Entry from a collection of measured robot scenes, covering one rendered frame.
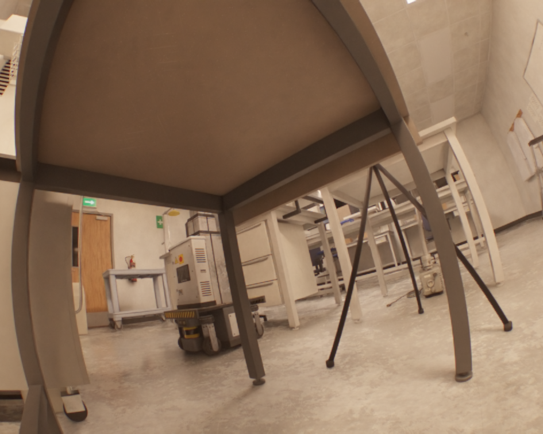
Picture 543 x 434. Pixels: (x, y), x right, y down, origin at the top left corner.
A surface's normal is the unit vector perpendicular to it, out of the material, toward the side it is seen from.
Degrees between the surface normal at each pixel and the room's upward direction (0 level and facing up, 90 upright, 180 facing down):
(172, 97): 180
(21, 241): 90
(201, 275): 90
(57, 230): 90
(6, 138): 90
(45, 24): 180
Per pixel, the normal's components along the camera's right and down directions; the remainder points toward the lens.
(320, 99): 0.20, 0.94
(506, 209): -0.63, -0.09
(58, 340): 0.76, -0.33
